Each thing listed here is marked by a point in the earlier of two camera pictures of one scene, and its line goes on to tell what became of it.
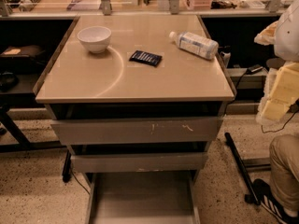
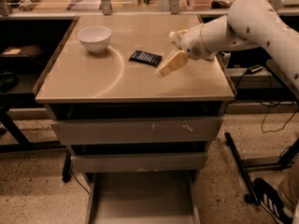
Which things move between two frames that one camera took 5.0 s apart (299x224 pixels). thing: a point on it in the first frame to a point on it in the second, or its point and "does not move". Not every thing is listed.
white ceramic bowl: [95, 38] does not move
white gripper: [288, 37] to [192, 42]
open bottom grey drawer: [143, 198] does not move
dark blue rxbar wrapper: [144, 57] does not move
